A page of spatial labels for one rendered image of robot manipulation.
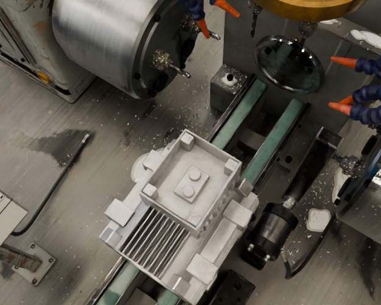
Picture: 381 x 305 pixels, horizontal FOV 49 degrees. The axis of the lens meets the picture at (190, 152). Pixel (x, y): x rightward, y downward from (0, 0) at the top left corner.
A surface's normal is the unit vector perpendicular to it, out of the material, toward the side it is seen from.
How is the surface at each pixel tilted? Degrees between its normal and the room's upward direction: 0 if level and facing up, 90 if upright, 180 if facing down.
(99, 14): 36
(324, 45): 90
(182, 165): 0
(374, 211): 66
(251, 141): 0
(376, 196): 54
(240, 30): 90
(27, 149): 0
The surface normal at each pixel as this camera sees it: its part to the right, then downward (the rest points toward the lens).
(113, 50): -0.48, 0.40
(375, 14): -0.56, 0.77
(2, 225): 0.63, 0.16
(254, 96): -0.04, -0.39
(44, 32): 0.83, 0.51
